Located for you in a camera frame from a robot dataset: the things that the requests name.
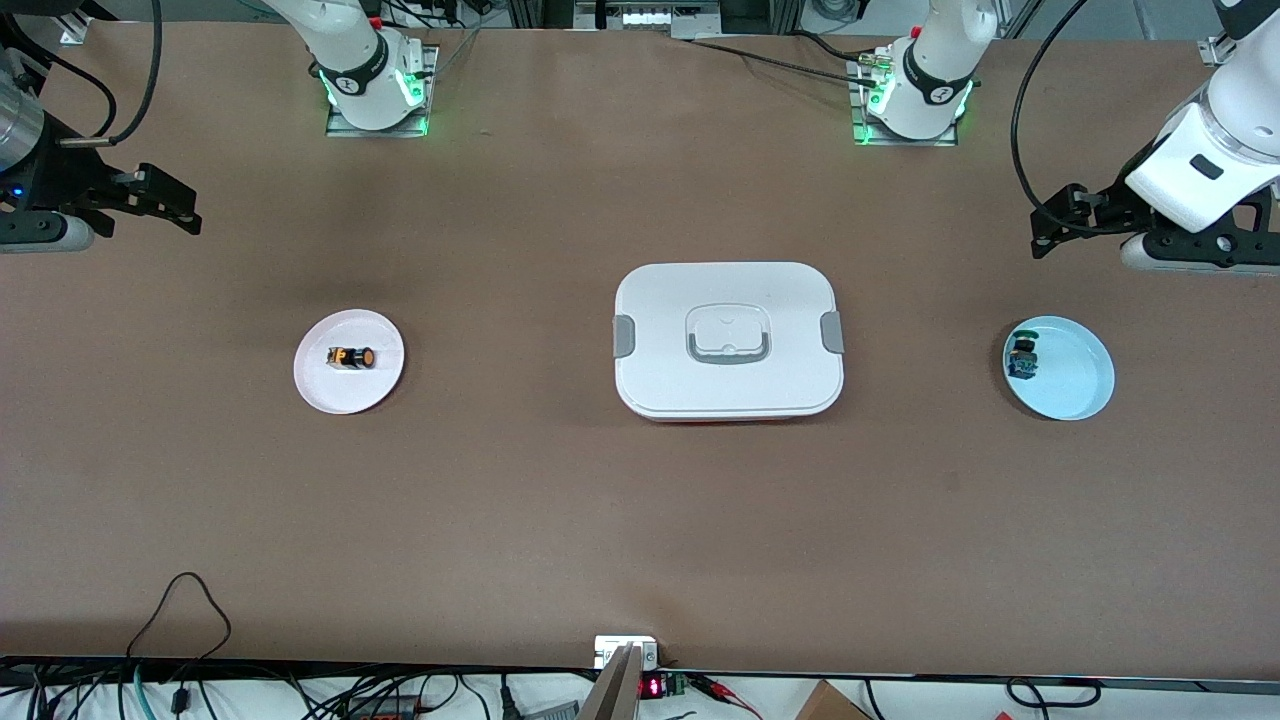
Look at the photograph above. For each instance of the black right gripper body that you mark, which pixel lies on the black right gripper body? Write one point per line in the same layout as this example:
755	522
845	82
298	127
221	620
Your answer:
62	180

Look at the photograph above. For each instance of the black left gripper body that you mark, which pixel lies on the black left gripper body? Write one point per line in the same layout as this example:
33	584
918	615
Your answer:
1107	207

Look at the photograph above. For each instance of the orange black switch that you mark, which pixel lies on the orange black switch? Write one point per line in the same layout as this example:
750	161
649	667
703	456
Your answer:
352	357

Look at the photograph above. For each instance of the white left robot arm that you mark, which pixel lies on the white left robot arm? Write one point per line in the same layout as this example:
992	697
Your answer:
940	60

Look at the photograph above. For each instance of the white lunch box grey clips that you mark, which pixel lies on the white lunch box grey clips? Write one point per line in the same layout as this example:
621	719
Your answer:
660	370

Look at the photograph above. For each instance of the brown cardboard box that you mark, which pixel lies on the brown cardboard box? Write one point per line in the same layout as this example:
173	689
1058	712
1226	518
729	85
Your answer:
830	703

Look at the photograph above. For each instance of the small white socket box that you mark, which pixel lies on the small white socket box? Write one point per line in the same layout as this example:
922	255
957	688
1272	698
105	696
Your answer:
612	648

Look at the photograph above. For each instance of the light blue round plate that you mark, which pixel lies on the light blue round plate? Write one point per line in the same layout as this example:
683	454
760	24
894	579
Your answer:
1075	375

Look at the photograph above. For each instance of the pink round plate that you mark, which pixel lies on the pink round plate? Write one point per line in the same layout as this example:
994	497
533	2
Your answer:
345	390

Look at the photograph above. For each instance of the red digit display module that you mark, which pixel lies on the red digit display module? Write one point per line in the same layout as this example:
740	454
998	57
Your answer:
652	686

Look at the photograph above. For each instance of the wooden bar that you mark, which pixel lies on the wooden bar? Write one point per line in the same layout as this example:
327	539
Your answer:
615	690

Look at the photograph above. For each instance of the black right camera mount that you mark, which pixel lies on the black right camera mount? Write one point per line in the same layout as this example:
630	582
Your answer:
100	220

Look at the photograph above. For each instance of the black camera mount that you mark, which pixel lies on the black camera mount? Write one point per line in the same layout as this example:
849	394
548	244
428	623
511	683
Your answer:
1225	240
100	220

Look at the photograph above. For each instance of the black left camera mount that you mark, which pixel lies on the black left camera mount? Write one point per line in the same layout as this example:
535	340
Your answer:
1225	240

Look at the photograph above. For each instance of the green blue switch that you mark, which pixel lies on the green blue switch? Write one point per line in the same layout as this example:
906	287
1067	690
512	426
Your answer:
1022	358

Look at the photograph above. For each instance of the aluminium corner bracket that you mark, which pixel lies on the aluminium corner bracket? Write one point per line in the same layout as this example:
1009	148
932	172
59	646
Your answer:
1217	50

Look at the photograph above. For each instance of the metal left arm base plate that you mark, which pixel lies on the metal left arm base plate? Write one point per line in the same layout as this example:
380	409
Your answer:
860	120

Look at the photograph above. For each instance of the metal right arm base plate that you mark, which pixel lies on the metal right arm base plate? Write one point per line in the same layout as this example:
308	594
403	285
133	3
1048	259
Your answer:
425	100

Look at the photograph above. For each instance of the aluminium frame structure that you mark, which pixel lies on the aluminium frame structure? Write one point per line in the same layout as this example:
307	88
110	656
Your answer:
590	15

